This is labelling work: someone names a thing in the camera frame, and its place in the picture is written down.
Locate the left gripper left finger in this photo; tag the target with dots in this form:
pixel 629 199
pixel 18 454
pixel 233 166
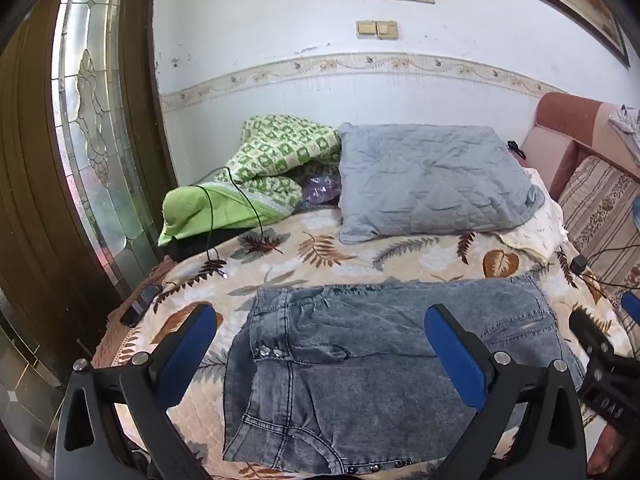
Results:
pixel 114 422

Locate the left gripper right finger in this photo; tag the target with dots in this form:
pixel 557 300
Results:
pixel 527 423

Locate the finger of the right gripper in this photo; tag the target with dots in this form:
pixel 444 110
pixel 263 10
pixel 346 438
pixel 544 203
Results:
pixel 589 335
pixel 631 304

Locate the grey washed denim pants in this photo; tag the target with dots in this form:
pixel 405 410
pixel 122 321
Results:
pixel 340 379

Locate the black power adapter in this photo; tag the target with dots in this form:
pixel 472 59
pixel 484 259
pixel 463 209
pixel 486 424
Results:
pixel 578 265

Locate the blue denim garment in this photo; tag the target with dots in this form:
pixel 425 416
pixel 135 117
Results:
pixel 636 212

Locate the cream pillow under grey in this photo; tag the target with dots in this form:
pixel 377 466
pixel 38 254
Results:
pixel 544 233

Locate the black phone on bed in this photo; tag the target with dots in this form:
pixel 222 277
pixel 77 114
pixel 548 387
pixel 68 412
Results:
pixel 139 306

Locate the grey cloth on headboard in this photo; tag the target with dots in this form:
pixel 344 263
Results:
pixel 626 121

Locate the pink brown headboard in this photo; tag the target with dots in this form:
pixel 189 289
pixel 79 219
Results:
pixel 567 129

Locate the black plug by headboard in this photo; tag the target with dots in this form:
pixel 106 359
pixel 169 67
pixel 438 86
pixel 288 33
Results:
pixel 515 149

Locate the grey quilted pillow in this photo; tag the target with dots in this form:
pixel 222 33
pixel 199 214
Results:
pixel 424 179

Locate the leaf pattern beige bedspread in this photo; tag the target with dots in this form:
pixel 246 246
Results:
pixel 308 253

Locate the stained glass wooden door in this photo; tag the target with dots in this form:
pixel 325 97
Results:
pixel 84 167

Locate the green patterned blanket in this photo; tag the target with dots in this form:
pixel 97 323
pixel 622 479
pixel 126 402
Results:
pixel 259 185

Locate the beige wall switch plate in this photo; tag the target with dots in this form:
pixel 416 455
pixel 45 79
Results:
pixel 384 30

